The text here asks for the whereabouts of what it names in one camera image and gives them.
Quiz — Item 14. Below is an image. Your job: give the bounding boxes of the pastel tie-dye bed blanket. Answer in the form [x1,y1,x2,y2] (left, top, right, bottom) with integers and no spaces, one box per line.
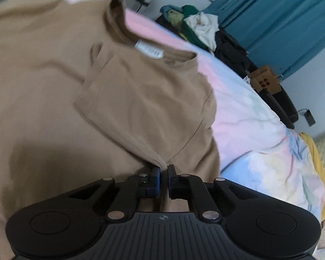
[13,0,325,251]

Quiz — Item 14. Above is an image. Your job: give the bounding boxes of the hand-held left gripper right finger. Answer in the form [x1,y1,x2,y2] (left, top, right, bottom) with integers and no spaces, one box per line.
[166,164,251,223]

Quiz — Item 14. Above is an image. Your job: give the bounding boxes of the white garment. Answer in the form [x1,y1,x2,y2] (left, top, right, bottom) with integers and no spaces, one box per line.
[185,12,220,51]

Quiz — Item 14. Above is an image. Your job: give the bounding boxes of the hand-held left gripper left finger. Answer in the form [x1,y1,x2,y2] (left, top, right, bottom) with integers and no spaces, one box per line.
[67,167,162,223]

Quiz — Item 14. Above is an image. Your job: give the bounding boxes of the black garment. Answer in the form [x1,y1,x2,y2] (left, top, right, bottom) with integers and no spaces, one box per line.
[213,29,251,72]

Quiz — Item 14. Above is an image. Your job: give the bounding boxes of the yellow-green garment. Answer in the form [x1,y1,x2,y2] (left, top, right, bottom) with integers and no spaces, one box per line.
[160,5,185,34]

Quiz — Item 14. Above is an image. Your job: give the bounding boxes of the brown paper bag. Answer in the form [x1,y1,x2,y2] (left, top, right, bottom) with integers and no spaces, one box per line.
[250,65,283,94]

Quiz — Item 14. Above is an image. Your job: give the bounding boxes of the blue curtain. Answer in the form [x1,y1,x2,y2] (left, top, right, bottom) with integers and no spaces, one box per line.
[206,0,325,80]

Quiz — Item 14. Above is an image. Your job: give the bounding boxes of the black sofa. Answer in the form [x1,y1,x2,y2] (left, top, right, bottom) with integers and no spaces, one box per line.
[155,13,299,130]

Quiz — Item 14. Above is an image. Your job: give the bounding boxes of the yellow plush toy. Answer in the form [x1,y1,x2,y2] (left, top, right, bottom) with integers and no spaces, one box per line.
[300,132,325,220]

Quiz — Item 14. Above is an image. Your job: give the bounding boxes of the tan printed t-shirt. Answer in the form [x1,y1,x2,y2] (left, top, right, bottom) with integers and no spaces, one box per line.
[0,0,221,252]

